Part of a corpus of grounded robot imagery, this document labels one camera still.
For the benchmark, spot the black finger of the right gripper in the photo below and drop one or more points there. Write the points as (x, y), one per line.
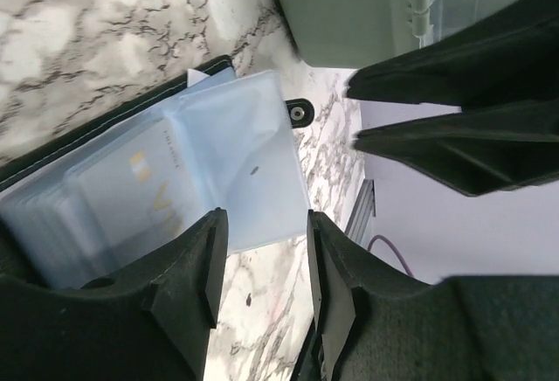
(509, 56)
(477, 152)

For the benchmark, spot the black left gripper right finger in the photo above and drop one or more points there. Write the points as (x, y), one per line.
(376, 323)

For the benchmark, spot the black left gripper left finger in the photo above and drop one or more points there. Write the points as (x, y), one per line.
(150, 320)

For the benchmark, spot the silver VIP card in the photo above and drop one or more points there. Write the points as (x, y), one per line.
(140, 189)

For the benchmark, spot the black card holder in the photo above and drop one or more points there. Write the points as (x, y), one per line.
(236, 134)

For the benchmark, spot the aluminium frame rail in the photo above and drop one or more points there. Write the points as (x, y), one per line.
(363, 211)

